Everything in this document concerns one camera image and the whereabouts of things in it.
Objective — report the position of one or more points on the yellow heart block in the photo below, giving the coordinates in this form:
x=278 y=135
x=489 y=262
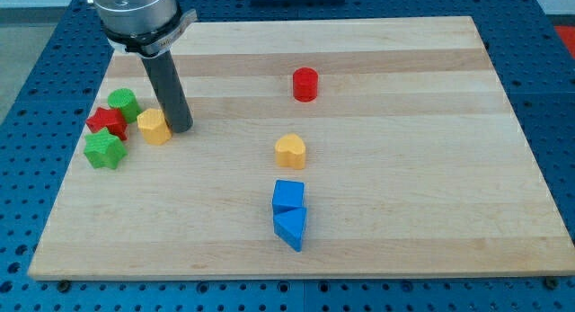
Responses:
x=290 y=151

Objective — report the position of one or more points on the red star block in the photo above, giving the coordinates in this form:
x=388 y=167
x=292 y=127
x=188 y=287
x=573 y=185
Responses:
x=111 y=119

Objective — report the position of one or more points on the green star block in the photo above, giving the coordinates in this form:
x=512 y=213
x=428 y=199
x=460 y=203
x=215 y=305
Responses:
x=103 y=149

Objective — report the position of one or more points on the wooden board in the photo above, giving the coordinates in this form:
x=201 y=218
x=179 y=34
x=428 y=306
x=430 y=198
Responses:
x=416 y=165

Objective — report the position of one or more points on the blue cube block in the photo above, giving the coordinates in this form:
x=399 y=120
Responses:
x=287 y=195

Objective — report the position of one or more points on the blue triangle block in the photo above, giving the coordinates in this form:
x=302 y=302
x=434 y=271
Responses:
x=290 y=227

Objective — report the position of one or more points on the red cylinder block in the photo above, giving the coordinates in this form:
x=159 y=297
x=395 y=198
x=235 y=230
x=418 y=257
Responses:
x=305 y=84

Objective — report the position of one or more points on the yellow pentagon block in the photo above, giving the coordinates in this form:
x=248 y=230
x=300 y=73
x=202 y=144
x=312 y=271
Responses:
x=153 y=126

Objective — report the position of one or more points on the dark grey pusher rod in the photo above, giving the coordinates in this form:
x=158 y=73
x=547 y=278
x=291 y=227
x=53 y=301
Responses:
x=165 y=80

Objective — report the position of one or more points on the green cylinder block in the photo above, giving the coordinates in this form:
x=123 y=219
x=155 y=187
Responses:
x=125 y=100

